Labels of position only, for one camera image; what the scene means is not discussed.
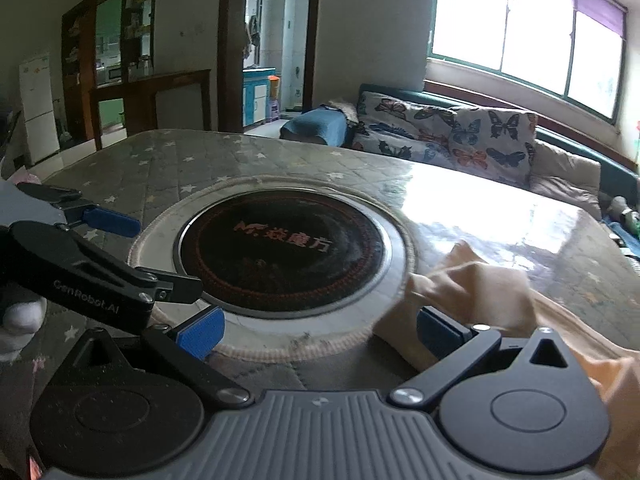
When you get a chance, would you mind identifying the butterfly print pillow upright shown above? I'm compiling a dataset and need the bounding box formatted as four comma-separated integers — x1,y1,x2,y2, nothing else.
448,107,538,188

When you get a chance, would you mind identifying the cream beige sweater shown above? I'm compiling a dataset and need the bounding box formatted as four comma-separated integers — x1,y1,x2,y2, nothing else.
373,240,639,479

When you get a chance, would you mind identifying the blue white small cabinet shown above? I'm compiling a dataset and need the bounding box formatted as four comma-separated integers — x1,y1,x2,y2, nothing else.
243,67,276,128

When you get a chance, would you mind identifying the beige plain cushion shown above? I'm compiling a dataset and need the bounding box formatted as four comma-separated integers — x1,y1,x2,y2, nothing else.
529,140,602,221

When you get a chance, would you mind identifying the round black induction cooktop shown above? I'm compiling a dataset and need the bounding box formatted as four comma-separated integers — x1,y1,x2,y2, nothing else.
174,188,393,320

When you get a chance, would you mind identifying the grey quilted star table cover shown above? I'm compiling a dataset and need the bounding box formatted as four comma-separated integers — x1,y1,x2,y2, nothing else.
1,130,639,479

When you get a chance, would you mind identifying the dark wooden display shelf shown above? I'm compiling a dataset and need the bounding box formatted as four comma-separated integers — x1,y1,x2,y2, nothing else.
61,0,155,144

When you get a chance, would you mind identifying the dark wooden console table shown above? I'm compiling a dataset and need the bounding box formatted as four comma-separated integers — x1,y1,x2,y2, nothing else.
89,70,213,151

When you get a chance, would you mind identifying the window with green frame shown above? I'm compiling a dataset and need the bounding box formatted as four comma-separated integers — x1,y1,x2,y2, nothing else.
430,0,627,122

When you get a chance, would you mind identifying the teal corner sofa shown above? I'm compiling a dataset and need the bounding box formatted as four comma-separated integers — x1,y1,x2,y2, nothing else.
280,84,639,259

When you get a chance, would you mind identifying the white refrigerator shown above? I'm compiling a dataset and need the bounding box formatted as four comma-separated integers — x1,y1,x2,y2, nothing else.
18,54,60,165

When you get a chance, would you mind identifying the white gloved left hand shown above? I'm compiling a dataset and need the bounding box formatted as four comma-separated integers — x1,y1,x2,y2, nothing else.
0,289,47,362

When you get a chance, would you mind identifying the butterfly print pillow flat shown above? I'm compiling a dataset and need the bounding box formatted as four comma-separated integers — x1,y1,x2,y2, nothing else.
352,91,456,169

